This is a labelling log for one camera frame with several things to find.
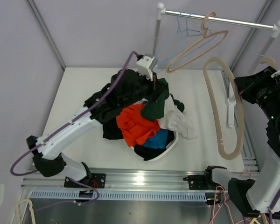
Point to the dark green t shirt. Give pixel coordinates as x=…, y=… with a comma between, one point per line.
x=153, y=110

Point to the white metal clothes rack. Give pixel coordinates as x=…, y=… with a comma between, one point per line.
x=254, y=28

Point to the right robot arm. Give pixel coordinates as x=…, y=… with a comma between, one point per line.
x=252, y=197

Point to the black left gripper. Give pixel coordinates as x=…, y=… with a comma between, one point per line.
x=151, y=85

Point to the blue t shirt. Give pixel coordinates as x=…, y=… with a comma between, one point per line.
x=159, y=141

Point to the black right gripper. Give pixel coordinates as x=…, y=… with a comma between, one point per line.
x=246, y=85

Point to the pink wire hanger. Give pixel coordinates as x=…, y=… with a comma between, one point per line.
x=244, y=220

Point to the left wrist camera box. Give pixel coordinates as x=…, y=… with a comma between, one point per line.
x=145, y=65

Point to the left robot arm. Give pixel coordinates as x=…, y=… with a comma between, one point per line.
x=125, y=88

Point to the orange t shirt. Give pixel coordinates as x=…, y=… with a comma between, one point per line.
x=136, y=129

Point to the white perforated plastic basket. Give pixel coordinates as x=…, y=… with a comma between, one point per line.
x=149, y=154

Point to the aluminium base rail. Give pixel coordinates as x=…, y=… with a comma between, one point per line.
x=126, y=171

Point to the white printed t shirt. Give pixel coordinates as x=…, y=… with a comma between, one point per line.
x=177, y=121

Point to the light blue wire hanger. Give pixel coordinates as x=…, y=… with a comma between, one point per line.
x=168, y=49
x=192, y=32

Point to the cream hanger bottom left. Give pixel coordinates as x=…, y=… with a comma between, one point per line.
x=20, y=210

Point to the black t shirt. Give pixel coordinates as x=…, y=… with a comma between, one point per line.
x=111, y=131

